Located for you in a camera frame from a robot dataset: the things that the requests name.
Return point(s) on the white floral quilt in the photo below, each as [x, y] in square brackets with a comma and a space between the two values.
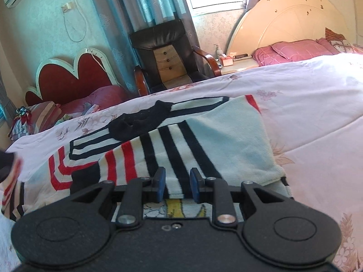
[317, 113]

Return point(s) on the cream arched headboard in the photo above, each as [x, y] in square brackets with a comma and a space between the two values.
[295, 19]

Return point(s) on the black leather armchair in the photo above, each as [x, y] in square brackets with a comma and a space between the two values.
[161, 45]

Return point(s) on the dark phone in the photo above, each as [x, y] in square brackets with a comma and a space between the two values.
[241, 55]

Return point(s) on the black knit cloth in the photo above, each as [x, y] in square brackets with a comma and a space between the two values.
[136, 121]

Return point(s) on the yellow cartoon print cloth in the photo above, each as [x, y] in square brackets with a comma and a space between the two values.
[181, 206]

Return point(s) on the red tissue box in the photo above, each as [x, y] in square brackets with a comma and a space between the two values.
[226, 60]

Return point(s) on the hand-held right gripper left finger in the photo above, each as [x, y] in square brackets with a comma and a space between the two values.
[161, 182]

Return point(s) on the red heart-shaped headboard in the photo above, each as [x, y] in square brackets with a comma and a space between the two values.
[73, 76]

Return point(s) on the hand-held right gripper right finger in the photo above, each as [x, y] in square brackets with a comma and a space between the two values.
[194, 184]

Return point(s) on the cream nightstand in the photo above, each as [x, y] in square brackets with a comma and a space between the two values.
[238, 63]

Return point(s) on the striped knit sweater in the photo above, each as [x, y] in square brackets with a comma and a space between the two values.
[227, 136]

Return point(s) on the teal curtain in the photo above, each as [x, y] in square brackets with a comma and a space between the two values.
[144, 0]

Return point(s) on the pink pillow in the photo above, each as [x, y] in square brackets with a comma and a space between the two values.
[292, 51]
[329, 44]

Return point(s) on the white wall socket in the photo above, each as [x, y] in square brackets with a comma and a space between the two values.
[66, 6]

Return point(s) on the clear pump bottle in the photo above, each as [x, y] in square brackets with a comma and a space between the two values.
[217, 50]

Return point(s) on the red patterned cushion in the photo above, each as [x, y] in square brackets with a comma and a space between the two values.
[344, 44]

